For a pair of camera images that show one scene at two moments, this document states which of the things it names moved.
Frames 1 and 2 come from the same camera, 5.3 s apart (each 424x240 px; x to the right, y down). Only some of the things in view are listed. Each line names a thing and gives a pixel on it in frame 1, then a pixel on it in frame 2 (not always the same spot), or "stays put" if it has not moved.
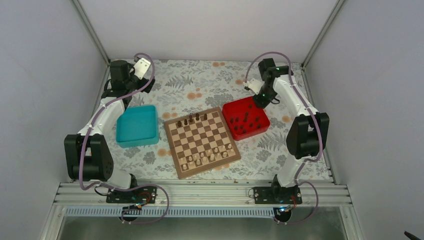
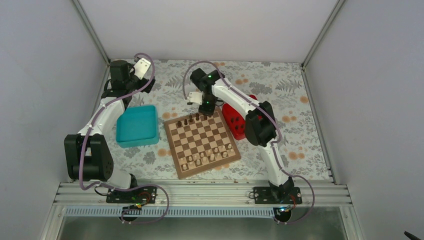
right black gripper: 262,104 → 209,111
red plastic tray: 244,118 stays put
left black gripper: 147,89 stays put
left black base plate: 143,195 stays put
